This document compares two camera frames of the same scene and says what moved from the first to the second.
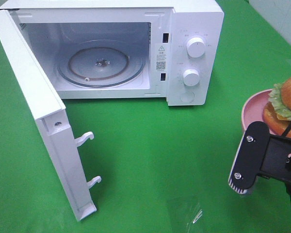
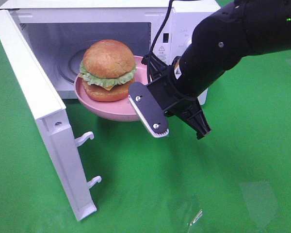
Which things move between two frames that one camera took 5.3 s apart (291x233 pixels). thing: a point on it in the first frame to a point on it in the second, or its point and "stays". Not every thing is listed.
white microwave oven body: x=171 y=50 stays
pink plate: x=253 y=110 to x=122 y=109
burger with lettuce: x=284 y=107 to x=107 y=70
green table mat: x=163 y=168 stays
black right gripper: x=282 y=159 to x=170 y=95
